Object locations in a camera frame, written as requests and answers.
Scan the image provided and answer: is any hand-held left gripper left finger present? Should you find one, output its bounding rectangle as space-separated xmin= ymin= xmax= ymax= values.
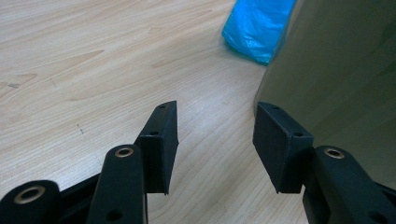
xmin=134 ymin=100 xmax=179 ymax=196

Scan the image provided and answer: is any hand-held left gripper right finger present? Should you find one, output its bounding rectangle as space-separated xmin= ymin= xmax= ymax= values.
xmin=252 ymin=101 xmax=315 ymax=194

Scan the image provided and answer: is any blue plastic bag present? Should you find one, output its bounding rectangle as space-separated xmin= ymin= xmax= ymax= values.
xmin=221 ymin=0 xmax=297 ymax=66

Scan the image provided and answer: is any grey trash bin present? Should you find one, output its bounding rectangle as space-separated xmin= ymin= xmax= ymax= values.
xmin=253 ymin=0 xmax=396 ymax=190

